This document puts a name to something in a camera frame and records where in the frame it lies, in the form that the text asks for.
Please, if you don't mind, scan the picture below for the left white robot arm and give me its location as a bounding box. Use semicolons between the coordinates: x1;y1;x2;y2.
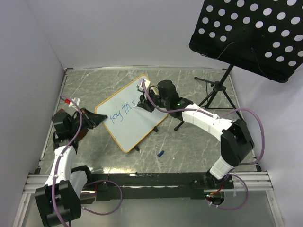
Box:
35;108;107;227

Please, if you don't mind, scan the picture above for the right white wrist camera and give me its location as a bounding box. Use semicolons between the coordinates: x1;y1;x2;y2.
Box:
136;78;158;94

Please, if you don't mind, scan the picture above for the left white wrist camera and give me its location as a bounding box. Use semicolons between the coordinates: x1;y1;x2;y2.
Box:
64;97;80;110

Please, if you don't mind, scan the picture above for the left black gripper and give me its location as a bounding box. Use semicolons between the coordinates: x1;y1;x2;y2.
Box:
69;107;107;134

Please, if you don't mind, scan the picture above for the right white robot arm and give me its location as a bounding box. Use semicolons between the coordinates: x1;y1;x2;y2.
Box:
137;79;254;188

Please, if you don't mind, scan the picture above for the yellow framed whiteboard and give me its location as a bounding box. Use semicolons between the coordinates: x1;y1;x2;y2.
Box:
95;74;167;153

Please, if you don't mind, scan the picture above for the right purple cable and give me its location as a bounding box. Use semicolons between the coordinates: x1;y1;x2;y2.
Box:
141;80;265;210

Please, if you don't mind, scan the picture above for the black base crossbar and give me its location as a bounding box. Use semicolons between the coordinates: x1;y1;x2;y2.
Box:
83;172;234;201

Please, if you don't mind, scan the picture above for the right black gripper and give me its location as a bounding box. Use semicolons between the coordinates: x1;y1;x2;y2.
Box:
137;88;169;113

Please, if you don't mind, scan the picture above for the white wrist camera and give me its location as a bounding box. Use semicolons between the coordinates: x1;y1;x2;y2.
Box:
136;78;158;94
64;97;80;110

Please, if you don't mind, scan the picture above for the black perforated music stand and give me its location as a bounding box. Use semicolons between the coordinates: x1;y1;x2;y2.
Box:
174;0;303;132

